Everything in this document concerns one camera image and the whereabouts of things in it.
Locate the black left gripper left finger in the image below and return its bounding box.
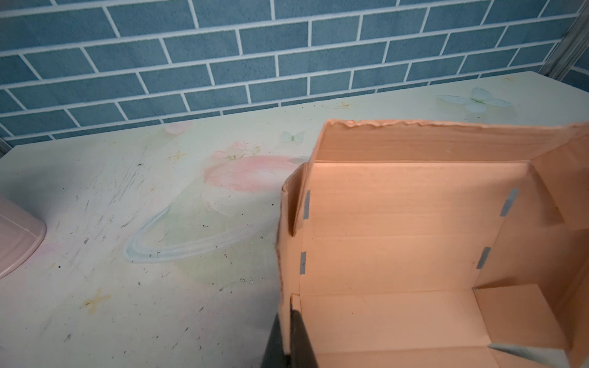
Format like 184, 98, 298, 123
260, 314, 290, 368

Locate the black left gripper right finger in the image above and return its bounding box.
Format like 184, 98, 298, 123
290, 310, 318, 368

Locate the pink pen holder cup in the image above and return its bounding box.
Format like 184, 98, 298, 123
1, 196, 47, 278

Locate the pink paper box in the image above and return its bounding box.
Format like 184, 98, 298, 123
276, 120, 588, 367

